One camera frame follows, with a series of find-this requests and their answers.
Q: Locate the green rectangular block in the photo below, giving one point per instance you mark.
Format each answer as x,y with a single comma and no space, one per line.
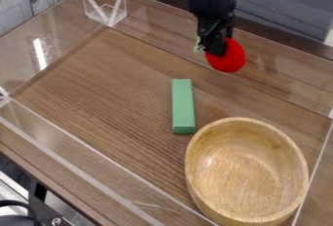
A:
182,106

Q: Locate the black table clamp mount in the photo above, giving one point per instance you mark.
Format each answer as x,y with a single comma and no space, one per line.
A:
47,216

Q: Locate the wooden bowl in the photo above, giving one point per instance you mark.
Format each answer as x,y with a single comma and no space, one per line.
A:
246,173

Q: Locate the red plush strawberry toy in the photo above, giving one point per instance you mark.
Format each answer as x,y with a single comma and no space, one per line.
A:
232,61

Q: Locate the clear acrylic tray wall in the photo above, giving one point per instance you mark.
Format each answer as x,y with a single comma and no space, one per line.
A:
111,195

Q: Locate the clear acrylic corner bracket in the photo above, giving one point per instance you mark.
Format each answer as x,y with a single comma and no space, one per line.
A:
107,14

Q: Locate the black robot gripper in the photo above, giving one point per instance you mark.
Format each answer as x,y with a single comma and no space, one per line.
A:
216,23

